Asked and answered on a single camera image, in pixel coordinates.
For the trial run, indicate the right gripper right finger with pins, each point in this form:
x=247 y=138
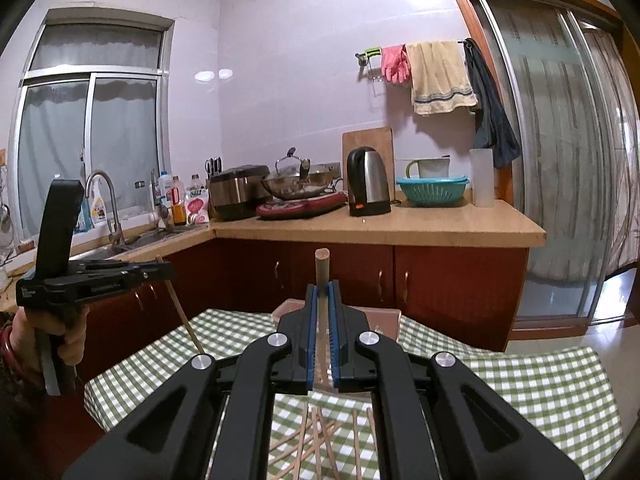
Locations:
x=434 y=417

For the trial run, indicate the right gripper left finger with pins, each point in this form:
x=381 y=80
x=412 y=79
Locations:
x=212 y=418

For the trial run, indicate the wooden chopstick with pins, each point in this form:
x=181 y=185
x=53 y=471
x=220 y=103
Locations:
x=330 y=431
x=321 y=438
x=321 y=374
x=355 y=439
x=371 y=421
x=182 y=315
x=300 y=444

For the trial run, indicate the dark red kitchen cabinets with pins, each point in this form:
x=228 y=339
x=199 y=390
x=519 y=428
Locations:
x=468 y=293

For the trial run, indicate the kitchen window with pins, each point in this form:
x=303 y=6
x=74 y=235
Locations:
x=91 y=103

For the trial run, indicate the stainless steel sink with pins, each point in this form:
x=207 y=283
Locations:
x=134 y=242

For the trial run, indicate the white yellow cleaner bottle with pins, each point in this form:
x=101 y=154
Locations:
x=97 y=204

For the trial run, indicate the green checkered tablecloth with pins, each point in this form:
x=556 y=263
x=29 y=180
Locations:
x=565 y=395

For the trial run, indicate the orange oil bottle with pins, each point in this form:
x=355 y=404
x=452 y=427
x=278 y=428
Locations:
x=178 y=210

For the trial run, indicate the pink white seasoning bag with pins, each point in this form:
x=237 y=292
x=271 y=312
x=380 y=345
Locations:
x=196 y=207

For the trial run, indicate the knife block with scissors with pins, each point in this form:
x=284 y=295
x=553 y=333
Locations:
x=212 y=167

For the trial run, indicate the black rice cooker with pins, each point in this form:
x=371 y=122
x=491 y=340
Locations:
x=235 y=193

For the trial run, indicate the red induction cooker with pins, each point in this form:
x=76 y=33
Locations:
x=300 y=209

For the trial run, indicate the teal plastic colander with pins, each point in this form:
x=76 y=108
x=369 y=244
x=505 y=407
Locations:
x=433 y=192

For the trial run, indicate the steel wok with lid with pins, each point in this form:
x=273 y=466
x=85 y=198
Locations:
x=295 y=178

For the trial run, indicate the black steel electric kettle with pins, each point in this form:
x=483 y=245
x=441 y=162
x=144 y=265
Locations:
x=368 y=192

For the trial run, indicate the white green measuring jug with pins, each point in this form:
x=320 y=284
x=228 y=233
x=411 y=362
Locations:
x=430 y=167

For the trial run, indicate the white plastic cup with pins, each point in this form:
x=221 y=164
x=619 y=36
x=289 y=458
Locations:
x=483 y=177

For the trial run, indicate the dark hanging cloth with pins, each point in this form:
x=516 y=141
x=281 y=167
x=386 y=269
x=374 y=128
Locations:
x=493 y=129

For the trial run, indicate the wooden cutting board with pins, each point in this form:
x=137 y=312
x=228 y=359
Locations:
x=381 y=139

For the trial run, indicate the beige hanging towel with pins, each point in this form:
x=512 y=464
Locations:
x=439 y=79

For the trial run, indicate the sliding glass door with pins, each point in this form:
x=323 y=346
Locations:
x=569 y=99

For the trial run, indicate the pink rubber glove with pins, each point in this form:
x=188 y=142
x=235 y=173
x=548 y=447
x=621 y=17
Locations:
x=395 y=66

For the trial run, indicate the wall towel rail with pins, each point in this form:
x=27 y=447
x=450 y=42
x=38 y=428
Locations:
x=370 y=56

